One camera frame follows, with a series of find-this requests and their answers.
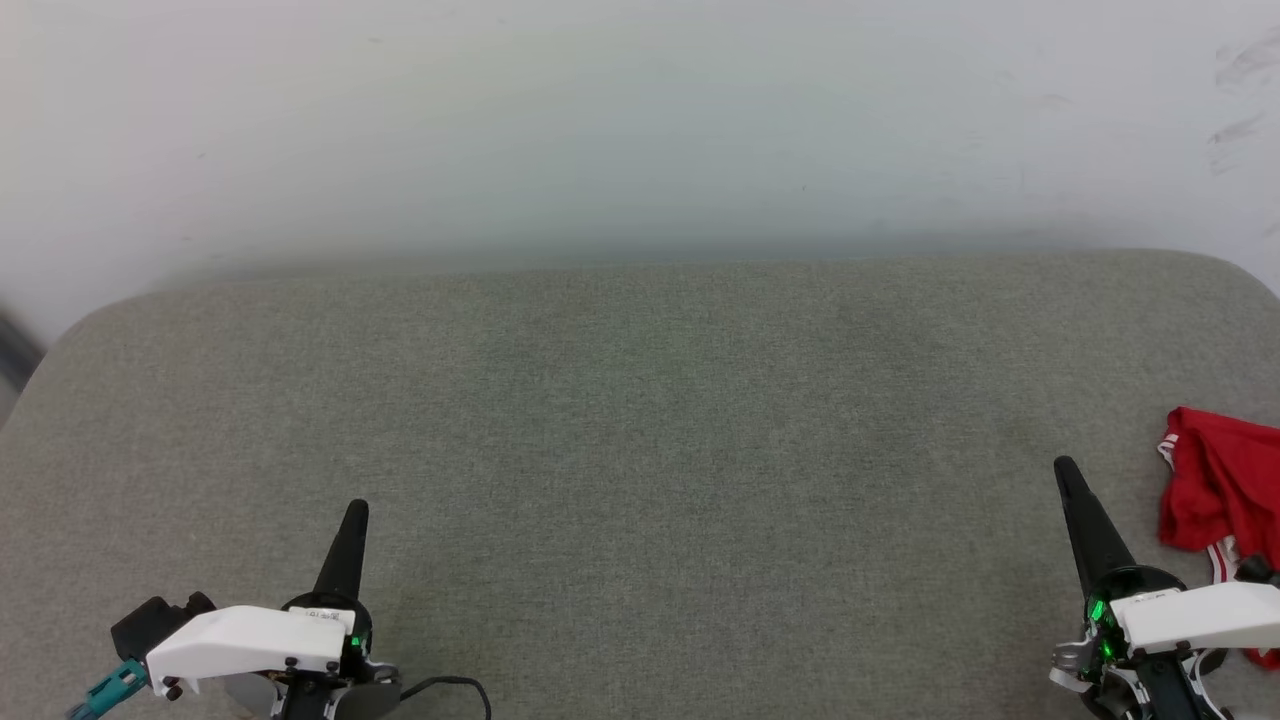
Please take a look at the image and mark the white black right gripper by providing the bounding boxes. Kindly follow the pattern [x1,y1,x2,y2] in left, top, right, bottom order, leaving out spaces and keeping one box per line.
[1049,456,1280,693]

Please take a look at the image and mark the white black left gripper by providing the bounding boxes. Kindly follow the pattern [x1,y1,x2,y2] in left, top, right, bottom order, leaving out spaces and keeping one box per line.
[144,498,403,720]

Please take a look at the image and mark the red basketball jersey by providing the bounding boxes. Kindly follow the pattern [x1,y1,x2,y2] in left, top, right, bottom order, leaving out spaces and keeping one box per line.
[1156,406,1280,672]

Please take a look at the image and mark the grey fabric sofa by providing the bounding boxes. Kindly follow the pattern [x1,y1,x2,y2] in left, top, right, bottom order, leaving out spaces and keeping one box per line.
[0,249,1280,720]

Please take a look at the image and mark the thin black cable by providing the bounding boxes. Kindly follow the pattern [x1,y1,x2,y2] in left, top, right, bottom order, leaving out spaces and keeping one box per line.
[398,676,494,720]

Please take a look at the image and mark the teal left camera connector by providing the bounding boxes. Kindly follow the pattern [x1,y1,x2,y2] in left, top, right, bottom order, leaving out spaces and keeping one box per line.
[67,658,150,720]

